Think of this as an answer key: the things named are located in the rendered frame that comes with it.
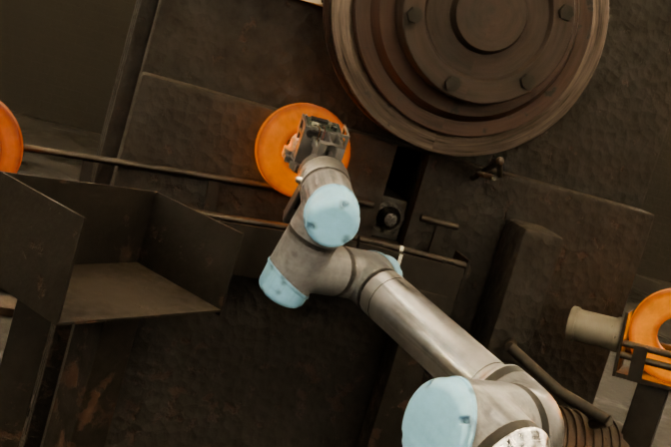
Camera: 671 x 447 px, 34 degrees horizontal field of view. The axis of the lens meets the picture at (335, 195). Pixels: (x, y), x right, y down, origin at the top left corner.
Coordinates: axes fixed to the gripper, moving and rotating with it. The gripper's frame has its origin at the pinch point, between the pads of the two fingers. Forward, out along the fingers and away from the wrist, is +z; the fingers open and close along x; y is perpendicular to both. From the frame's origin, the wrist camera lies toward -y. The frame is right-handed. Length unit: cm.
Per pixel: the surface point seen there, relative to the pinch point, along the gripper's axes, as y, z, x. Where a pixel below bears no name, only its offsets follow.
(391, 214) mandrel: -11.5, 5.0, -19.8
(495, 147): 7.2, -1.3, -30.8
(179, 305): -14.6, -35.8, 17.0
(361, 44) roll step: 17.9, -0.3, -3.9
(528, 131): 10.9, -0.3, -35.7
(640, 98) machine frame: 17, 17, -61
